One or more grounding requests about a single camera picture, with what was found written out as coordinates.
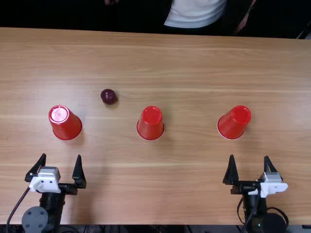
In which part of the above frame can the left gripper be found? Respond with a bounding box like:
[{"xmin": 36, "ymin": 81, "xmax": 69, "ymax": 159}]
[{"xmin": 24, "ymin": 153, "xmax": 87, "ymax": 195}]

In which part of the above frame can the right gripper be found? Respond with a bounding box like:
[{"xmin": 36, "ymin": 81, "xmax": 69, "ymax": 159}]
[{"xmin": 223, "ymin": 154, "xmax": 280, "ymax": 195}]

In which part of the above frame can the red cup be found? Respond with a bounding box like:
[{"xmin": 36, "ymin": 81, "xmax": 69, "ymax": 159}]
[
  {"xmin": 217, "ymin": 105, "xmax": 252, "ymax": 140},
  {"xmin": 48, "ymin": 104, "xmax": 83, "ymax": 141},
  {"xmin": 136, "ymin": 105, "xmax": 165, "ymax": 141}
]

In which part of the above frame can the dark purple ball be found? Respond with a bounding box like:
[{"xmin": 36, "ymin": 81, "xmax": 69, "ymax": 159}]
[{"xmin": 100, "ymin": 88, "xmax": 119, "ymax": 105}]

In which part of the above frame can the person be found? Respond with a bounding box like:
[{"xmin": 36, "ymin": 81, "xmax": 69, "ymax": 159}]
[{"xmin": 104, "ymin": 0, "xmax": 258, "ymax": 35}]

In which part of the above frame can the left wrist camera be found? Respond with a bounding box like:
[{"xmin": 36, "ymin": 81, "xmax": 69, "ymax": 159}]
[{"xmin": 29, "ymin": 166, "xmax": 61, "ymax": 194}]

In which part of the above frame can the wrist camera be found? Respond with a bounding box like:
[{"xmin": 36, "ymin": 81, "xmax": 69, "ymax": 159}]
[
  {"xmin": 29, "ymin": 166, "xmax": 61, "ymax": 194},
  {"xmin": 247, "ymin": 171, "xmax": 289, "ymax": 198}
]

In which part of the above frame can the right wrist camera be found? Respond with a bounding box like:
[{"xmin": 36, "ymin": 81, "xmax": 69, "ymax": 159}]
[{"xmin": 247, "ymin": 171, "xmax": 289, "ymax": 198}]

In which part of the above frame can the black cable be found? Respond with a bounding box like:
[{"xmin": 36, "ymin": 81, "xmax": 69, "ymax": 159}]
[
  {"xmin": 237, "ymin": 197, "xmax": 245, "ymax": 225},
  {"xmin": 266, "ymin": 206, "xmax": 290, "ymax": 228},
  {"xmin": 6, "ymin": 186, "xmax": 31, "ymax": 233}
]

